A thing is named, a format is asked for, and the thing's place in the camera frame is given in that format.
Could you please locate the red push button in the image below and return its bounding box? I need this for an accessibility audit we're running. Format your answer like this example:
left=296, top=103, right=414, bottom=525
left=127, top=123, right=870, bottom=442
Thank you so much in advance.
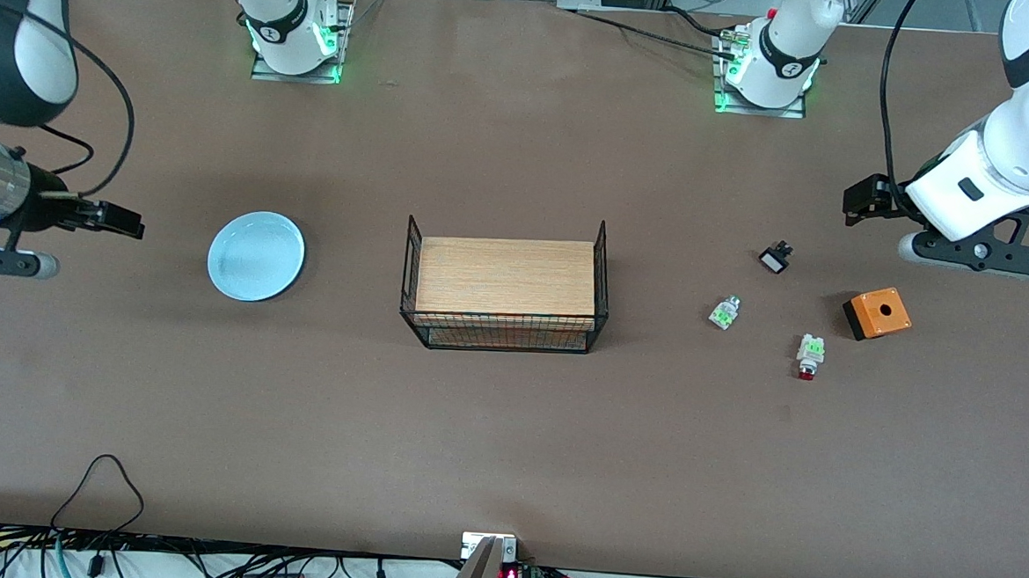
left=795, top=333, right=828, bottom=382

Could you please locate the black square white-face button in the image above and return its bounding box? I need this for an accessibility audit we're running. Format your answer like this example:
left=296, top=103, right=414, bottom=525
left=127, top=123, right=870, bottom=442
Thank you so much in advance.
left=757, top=240, right=795, bottom=276

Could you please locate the light blue round plate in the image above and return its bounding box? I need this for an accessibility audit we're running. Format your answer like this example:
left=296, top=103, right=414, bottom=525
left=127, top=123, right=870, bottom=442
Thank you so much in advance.
left=205, top=208, right=308, bottom=305

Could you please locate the green push button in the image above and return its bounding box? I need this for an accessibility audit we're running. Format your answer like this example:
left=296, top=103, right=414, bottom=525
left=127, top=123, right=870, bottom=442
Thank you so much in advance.
left=708, top=294, right=742, bottom=333

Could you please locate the orange button enclosure box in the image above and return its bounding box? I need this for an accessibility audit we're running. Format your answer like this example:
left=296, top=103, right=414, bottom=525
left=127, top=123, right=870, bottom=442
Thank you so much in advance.
left=840, top=285, right=915, bottom=344

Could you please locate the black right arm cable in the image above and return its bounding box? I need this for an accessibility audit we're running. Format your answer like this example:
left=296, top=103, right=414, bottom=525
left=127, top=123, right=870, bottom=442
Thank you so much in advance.
left=7, top=0, right=142, bottom=202

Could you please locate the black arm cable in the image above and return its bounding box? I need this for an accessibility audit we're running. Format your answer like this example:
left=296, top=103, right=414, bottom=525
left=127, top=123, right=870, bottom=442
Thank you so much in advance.
left=872, top=0, right=929, bottom=219
left=7, top=0, right=142, bottom=202

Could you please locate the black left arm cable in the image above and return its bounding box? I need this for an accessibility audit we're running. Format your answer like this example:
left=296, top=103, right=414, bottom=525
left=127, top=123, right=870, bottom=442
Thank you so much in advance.
left=872, top=0, right=929, bottom=219

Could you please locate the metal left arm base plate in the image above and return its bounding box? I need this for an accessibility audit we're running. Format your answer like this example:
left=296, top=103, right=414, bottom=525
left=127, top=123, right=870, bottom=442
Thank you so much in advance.
left=709, top=26, right=813, bottom=121

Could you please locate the looped black cable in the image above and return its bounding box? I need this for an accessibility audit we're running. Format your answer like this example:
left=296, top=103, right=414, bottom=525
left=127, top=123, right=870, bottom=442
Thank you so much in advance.
left=48, top=450, right=148, bottom=561

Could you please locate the short black table cable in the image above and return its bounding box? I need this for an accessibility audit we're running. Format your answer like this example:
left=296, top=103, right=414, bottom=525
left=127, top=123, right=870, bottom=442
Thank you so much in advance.
left=664, top=4, right=734, bottom=42

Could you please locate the long black table cable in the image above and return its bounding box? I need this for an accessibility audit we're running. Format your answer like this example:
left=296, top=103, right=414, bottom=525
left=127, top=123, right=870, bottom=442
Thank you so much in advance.
left=566, top=8, right=742, bottom=64

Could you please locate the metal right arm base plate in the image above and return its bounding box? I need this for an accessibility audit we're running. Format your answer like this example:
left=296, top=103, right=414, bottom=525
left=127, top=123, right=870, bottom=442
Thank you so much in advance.
left=251, top=0, right=355, bottom=86

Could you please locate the tangled cable bundle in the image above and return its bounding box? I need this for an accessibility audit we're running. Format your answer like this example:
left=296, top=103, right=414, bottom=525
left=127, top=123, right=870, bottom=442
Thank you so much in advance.
left=0, top=522, right=436, bottom=578

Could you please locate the black wire mesh basket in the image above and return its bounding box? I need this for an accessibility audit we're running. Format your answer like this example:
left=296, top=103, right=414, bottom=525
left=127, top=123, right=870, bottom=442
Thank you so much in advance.
left=398, top=210, right=614, bottom=359

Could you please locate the silver metal bracket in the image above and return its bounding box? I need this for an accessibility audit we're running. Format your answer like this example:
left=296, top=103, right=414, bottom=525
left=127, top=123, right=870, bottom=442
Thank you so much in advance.
left=460, top=531, right=519, bottom=564

